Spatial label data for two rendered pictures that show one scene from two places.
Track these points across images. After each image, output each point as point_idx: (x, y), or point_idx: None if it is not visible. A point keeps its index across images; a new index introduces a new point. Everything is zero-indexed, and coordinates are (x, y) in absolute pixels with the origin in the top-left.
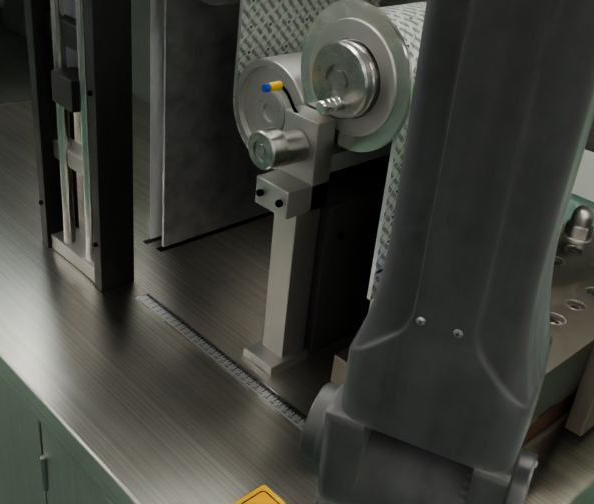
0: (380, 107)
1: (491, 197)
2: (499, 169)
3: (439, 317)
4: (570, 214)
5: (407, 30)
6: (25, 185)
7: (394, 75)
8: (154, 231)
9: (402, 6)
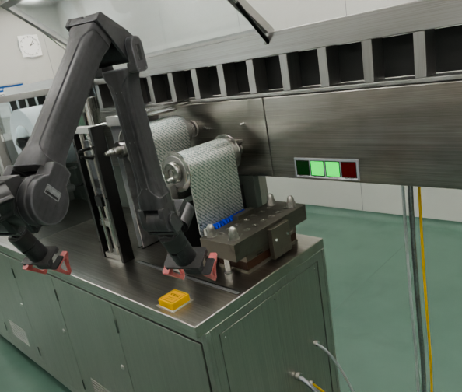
0: (183, 176)
1: (141, 169)
2: (140, 165)
3: (143, 187)
4: (351, 218)
5: (185, 155)
6: (94, 243)
7: (183, 167)
8: (140, 243)
9: (185, 149)
